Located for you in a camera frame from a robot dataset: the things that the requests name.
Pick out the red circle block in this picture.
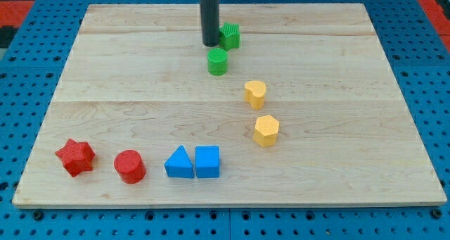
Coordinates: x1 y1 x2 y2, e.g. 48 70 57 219
113 149 146 184

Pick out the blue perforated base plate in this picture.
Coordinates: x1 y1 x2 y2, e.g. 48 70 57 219
1 0 449 239

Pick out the yellow heart block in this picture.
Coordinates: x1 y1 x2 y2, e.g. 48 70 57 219
244 80 266 110

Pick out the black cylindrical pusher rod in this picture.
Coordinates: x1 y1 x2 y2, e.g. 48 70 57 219
200 0 219 47

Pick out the blue square block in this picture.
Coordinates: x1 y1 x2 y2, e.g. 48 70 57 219
195 146 220 178

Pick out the blue triangle block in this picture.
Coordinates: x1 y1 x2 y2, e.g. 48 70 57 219
164 145 194 178

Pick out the yellow hexagon block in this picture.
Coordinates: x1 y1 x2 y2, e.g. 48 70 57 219
253 115 280 147

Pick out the green star block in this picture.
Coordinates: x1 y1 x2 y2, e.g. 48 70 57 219
219 22 240 51

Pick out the green circle block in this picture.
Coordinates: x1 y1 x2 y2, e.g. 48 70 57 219
207 48 228 76

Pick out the light wooden board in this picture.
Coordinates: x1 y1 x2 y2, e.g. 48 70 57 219
12 4 446 209

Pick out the red star block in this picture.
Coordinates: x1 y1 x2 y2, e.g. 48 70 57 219
55 139 95 177

